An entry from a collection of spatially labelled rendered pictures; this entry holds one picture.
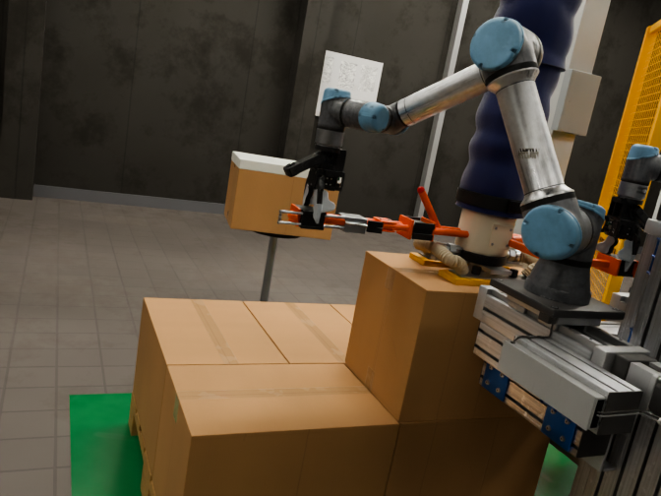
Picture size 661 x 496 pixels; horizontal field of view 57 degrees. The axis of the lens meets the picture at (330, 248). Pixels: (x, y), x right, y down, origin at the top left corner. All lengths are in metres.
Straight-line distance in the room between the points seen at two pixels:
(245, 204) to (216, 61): 3.64
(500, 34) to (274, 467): 1.19
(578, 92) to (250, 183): 1.79
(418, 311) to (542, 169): 0.56
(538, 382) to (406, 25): 6.75
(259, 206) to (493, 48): 2.32
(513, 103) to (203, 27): 5.75
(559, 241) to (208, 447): 0.96
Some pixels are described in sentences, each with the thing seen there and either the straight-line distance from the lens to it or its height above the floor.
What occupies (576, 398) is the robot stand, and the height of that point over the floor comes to 0.93.
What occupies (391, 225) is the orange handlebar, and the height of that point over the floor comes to 1.08.
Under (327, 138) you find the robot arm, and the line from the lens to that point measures 1.65.
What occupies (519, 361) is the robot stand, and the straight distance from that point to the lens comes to 1.38.
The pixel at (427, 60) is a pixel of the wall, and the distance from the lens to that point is 7.97.
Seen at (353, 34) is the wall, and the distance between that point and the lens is 7.50.
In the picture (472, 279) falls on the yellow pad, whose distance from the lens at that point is 1.85.
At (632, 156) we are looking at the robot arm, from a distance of 1.95.
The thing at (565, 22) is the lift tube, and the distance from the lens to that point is 1.93.
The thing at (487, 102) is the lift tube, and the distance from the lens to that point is 1.92.
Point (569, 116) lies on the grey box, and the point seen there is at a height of 1.55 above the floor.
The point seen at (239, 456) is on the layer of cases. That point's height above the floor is 0.48.
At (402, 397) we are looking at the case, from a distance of 1.79.
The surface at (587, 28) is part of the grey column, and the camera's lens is 3.45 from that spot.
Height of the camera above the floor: 1.37
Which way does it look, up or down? 13 degrees down
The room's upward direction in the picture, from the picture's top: 10 degrees clockwise
